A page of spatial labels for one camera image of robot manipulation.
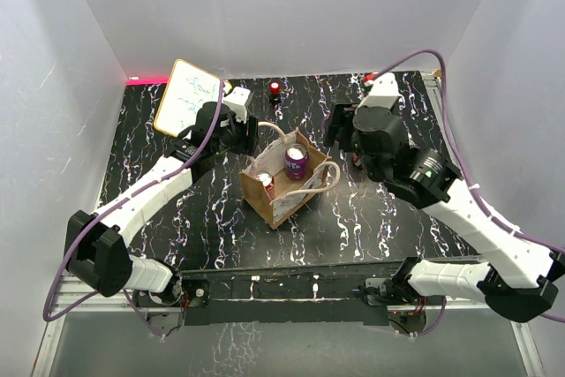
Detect purple soda can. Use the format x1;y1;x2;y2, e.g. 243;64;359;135
284;143;308;180

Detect burlap canvas bag rope handles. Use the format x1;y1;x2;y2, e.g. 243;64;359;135
239;121;341;230

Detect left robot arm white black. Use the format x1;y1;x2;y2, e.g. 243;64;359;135
64;101;258;305

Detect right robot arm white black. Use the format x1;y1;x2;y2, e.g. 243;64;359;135
324;102;564;323

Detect red button on black base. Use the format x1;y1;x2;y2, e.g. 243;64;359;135
268;81;282;104

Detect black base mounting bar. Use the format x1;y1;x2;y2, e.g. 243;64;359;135
181;261;423;326

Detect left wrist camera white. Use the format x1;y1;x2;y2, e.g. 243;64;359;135
222;87;252;123

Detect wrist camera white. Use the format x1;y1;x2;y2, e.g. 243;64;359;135
359;72;400;109
222;87;252;123

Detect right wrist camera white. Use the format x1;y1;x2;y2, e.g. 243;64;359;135
359;72;400;109

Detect whiteboard with yellow frame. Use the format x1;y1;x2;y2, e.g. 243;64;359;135
153;59;227;137

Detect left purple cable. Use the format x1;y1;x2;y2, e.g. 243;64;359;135
41;79;229;338

